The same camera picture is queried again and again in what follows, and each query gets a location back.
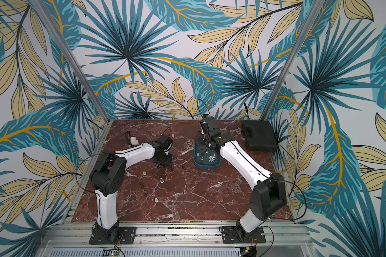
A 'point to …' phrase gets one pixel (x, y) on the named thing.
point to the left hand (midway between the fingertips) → (166, 163)
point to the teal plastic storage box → (205, 157)
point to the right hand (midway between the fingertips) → (200, 135)
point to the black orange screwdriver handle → (127, 138)
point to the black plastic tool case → (259, 135)
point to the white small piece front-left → (156, 200)
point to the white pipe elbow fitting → (134, 141)
